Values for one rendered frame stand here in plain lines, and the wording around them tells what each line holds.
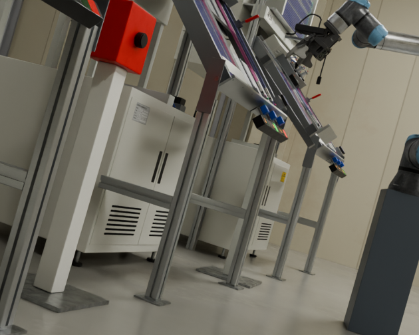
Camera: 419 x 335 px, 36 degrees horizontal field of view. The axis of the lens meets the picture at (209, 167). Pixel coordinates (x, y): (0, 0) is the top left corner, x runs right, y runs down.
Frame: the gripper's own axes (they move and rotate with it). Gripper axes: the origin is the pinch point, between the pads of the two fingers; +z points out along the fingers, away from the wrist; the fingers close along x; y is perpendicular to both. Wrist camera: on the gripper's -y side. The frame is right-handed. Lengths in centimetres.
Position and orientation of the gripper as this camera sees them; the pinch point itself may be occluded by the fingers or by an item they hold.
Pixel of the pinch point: (288, 62)
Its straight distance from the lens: 246.4
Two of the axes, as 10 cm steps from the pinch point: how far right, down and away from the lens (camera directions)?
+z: -7.1, 6.8, 1.9
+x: 3.6, 1.2, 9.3
